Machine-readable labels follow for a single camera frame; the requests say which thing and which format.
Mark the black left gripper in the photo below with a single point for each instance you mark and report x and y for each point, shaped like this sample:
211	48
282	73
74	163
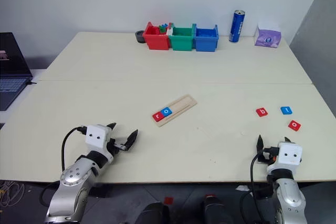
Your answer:
111	148

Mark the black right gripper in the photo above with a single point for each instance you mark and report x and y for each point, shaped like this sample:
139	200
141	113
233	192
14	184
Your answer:
267	158

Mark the blue letter tile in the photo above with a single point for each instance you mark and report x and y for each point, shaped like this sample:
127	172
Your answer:
166	111
286	110

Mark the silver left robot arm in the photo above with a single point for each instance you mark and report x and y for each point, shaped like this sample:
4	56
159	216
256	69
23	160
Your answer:
73	176

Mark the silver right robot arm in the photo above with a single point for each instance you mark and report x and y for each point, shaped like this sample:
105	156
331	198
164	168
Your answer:
288	197

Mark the red letter tile o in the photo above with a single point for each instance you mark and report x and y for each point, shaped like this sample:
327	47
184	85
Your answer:
294	125

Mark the red letter tile b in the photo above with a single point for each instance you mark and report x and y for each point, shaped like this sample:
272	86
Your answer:
262	112

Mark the wooden letter tile rack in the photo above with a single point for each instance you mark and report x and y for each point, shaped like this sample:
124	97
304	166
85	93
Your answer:
183	102

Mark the white paper scrap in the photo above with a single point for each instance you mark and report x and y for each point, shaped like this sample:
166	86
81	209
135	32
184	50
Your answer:
242	188

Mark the red square floor marker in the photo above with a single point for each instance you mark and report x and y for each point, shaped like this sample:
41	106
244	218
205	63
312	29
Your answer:
168	200

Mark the dark rounded shape red top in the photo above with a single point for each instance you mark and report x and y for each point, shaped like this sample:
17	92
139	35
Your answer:
216	212

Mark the black round tape roll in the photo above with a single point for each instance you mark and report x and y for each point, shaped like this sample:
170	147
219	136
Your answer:
139	37

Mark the red plastic storage bin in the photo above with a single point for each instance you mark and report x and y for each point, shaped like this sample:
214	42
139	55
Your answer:
156	41

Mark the purple tissue pack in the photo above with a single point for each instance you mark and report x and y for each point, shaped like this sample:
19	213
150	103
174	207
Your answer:
267	39

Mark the green plastic storage bin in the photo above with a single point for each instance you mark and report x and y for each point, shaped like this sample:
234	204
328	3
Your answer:
182	43

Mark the green toy brick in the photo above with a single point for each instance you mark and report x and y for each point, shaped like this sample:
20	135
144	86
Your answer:
162	30

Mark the white and red toy piece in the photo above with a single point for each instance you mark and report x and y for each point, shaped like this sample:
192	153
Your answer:
170	30

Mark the blue toy brick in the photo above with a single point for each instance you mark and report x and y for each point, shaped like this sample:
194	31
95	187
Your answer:
164	25

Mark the tall blue drink can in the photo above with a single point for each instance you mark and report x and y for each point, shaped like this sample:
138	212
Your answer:
237	28

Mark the blue plastic storage bin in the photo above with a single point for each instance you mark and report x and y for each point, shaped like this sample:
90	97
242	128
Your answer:
206	43

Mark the dark open laptop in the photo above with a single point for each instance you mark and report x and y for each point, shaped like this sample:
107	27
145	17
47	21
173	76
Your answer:
11	77

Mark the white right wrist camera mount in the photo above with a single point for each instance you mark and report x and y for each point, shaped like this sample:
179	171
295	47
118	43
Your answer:
290	153

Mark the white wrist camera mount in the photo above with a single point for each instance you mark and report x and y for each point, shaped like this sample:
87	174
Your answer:
97	136
290	153

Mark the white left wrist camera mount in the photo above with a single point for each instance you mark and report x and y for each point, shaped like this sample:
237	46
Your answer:
97	136

